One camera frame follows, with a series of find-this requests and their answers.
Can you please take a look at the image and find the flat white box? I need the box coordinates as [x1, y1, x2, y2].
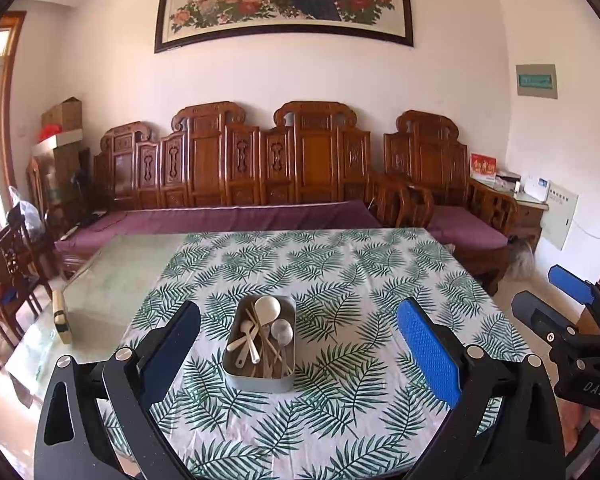
[32, 130, 83, 153]

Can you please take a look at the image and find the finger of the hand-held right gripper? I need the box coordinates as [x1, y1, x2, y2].
[548, 264, 600, 321]
[511, 290, 600, 359]

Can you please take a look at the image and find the white wall cabinet panel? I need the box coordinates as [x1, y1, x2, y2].
[540, 180, 579, 251]

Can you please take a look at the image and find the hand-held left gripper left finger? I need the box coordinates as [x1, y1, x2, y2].
[32, 301, 202, 480]

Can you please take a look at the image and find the yellow box with black band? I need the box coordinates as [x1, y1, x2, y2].
[52, 290, 74, 345]

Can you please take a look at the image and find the white desktop device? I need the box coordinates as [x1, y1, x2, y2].
[522, 174, 551, 204]

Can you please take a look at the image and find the grey rectangular utensil tray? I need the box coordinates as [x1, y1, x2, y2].
[223, 295, 297, 393]

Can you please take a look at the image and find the large white round spoon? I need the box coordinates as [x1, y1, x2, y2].
[250, 296, 281, 365]

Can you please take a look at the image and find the red desk calendar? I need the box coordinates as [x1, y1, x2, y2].
[470, 153, 497, 181]

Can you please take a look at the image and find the carved wooden armchair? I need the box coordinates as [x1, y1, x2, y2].
[370, 110, 518, 296]

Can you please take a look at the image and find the framed peacock flower painting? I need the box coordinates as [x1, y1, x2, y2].
[154, 0, 415, 54]

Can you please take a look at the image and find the wooden dining chair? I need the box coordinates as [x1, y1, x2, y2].
[0, 220, 56, 356]

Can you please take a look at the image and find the purple armchair cushion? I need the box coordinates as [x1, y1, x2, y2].
[427, 205, 508, 248]

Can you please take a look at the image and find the clear plastic bag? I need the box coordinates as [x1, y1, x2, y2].
[507, 237, 536, 281]

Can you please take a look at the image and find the white plastic bag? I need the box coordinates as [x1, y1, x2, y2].
[7, 186, 46, 236]

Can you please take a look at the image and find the grey wall box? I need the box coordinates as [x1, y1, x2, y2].
[516, 64, 558, 100]

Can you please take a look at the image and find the carved wooden sofa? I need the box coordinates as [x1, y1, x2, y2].
[55, 101, 386, 281]

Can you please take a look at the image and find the brown cardboard box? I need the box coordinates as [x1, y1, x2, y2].
[41, 97, 83, 131]

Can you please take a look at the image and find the leaf print tablecloth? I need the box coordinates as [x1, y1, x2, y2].
[100, 227, 531, 480]

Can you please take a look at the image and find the long purple sofa cushion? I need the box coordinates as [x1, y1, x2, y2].
[55, 199, 383, 256]

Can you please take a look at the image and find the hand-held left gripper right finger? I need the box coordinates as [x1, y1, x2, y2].
[397, 297, 567, 480]

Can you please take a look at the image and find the wooden side table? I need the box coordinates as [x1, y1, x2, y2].
[467, 175, 548, 241]

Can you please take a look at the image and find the wooden window frame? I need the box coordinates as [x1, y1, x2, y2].
[0, 10, 27, 221]

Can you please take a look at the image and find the metal fork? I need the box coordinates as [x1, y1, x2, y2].
[226, 321, 256, 353]

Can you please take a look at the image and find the metal spoon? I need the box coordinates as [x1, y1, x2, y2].
[271, 319, 295, 378]

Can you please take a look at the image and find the dark cabinet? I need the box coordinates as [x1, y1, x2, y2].
[30, 145, 91, 221]

